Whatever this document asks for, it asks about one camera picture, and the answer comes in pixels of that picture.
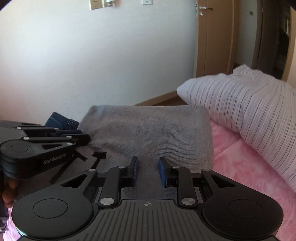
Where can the pink floral blanket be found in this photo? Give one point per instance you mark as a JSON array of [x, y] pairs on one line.
[[242, 176]]

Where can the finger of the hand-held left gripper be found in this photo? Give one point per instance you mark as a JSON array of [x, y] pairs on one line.
[[69, 132], [81, 140]]

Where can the wooden skirting board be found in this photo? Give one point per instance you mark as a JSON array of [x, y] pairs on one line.
[[159, 98]]

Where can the blue denim jeans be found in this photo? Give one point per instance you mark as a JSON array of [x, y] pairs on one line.
[[57, 120]]

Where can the striped pale duvet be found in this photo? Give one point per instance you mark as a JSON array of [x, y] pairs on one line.
[[242, 109]]

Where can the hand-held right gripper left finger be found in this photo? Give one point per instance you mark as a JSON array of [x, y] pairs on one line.
[[135, 171]]

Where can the wooden door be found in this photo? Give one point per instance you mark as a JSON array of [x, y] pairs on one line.
[[217, 39]]

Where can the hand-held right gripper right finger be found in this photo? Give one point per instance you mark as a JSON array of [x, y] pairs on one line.
[[162, 172]]

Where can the grey sweater with black print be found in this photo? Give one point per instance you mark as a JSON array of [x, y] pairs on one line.
[[150, 132]]

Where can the person's left hand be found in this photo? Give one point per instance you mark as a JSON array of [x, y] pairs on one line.
[[10, 192]]

